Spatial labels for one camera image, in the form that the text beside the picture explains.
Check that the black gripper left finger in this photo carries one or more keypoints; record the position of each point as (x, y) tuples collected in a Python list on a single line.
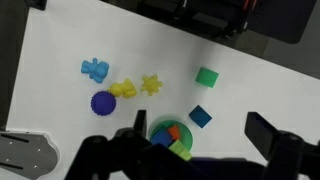
[(100, 156)]

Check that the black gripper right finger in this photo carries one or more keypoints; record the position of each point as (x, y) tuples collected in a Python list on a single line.
[(283, 150)]

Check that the yellow bear toy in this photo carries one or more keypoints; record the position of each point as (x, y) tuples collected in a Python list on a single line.
[(125, 89)]

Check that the blue bear toy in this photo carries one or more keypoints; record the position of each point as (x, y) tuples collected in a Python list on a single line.
[(96, 69)]

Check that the yellow spiky star toy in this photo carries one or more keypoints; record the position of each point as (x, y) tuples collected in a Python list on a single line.
[(151, 84)]

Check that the green bowl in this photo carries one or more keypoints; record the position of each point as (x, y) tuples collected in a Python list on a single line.
[(186, 133)]

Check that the purple spiky ball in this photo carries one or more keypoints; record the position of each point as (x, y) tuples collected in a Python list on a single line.
[(103, 103)]

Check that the grey metal mounting plate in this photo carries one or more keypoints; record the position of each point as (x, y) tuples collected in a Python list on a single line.
[(26, 154)]

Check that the light green block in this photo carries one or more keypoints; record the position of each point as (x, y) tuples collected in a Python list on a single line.
[(176, 146)]

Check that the orange block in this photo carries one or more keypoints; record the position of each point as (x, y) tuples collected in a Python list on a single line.
[(174, 132)]

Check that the yellow-green block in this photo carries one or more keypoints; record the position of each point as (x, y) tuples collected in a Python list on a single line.
[(186, 155)]

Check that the dark blue block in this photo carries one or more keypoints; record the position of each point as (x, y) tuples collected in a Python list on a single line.
[(200, 116)]

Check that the black table corner clamp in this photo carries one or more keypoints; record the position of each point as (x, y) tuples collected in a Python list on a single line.
[(36, 3)]

